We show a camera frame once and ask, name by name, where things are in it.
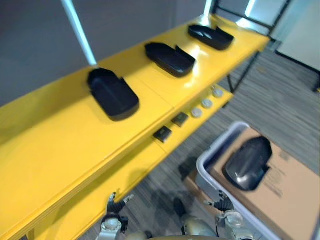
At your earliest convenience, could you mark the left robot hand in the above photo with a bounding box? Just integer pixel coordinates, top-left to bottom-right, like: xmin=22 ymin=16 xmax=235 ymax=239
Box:
xmin=106 ymin=191 xmax=135 ymax=215

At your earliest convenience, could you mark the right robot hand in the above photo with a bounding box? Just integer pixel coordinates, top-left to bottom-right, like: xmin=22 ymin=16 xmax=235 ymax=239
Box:
xmin=203 ymin=189 xmax=235 ymax=212

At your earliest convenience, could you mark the yellow lower shelf board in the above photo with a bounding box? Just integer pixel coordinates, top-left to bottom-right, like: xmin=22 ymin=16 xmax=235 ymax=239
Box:
xmin=51 ymin=84 xmax=235 ymax=240

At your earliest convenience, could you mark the yellow shelf board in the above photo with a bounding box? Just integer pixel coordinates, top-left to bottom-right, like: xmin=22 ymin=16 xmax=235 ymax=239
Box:
xmin=0 ymin=13 xmax=271 ymax=240
xmin=51 ymin=84 xmax=235 ymax=240

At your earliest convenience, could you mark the brown cardboard box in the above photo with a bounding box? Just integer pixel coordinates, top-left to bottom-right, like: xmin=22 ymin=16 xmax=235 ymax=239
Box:
xmin=183 ymin=169 xmax=219 ymax=209

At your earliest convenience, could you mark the silver robot leg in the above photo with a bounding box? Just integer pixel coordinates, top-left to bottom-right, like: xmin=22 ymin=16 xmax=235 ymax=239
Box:
xmin=173 ymin=197 xmax=217 ymax=238

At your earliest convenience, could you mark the grey plastic bin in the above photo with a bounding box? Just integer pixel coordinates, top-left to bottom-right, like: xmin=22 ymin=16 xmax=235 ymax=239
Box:
xmin=195 ymin=121 xmax=320 ymax=240

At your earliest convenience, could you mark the black plastic housing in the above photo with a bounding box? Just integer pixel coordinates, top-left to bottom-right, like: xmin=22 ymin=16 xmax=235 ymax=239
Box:
xmin=222 ymin=136 xmax=273 ymax=193
xmin=187 ymin=24 xmax=235 ymax=51
xmin=144 ymin=42 xmax=196 ymax=78
xmin=86 ymin=68 xmax=140 ymax=123

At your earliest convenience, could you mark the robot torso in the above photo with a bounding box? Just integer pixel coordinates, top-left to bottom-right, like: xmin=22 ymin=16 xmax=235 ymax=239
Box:
xmin=126 ymin=230 xmax=219 ymax=240

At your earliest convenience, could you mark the brown cardboard sheet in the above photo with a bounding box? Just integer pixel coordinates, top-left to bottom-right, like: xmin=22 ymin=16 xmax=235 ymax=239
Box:
xmin=208 ymin=128 xmax=320 ymax=240

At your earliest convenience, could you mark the small black square part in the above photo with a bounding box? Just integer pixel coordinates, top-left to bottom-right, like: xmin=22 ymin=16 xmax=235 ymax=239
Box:
xmin=171 ymin=112 xmax=189 ymax=128
xmin=152 ymin=126 xmax=174 ymax=144

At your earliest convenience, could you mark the white shelf post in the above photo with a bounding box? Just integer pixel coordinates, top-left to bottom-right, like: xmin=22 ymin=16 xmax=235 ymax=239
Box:
xmin=203 ymin=0 xmax=214 ymax=17
xmin=60 ymin=0 xmax=97 ymax=67

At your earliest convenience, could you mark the black metal rack frame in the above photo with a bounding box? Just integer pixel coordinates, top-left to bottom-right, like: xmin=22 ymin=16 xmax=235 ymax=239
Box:
xmin=212 ymin=0 xmax=293 ymax=94

